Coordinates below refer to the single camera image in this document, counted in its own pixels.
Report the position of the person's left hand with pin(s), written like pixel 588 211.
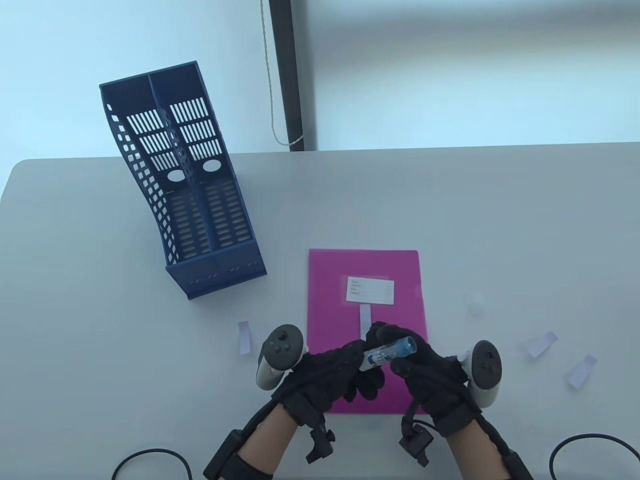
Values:
pixel 325 375

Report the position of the person's right hand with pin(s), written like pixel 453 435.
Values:
pixel 435 380

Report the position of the white glue stick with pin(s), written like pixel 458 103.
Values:
pixel 387 352

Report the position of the pale purple sticky note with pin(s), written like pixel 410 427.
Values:
pixel 541 345
pixel 245 340
pixel 581 372
pixel 365 317

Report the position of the translucent glue stick cap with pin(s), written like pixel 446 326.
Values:
pixel 475 305

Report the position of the pink L-shaped folder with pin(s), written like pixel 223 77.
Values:
pixel 330 280

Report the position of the person's right forearm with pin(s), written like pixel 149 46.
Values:
pixel 475 450

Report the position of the black and white controller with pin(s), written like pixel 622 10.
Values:
pixel 282 345
pixel 485 365

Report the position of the white label card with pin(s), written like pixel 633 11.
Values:
pixel 370 290

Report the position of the black wrist sensor box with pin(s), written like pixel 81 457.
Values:
pixel 517 465
pixel 225 450

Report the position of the blue plastic file rack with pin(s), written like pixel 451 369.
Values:
pixel 220 272

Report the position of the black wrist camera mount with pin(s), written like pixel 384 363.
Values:
pixel 417 442
pixel 320 442

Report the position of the black window frame post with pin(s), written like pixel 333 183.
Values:
pixel 287 75

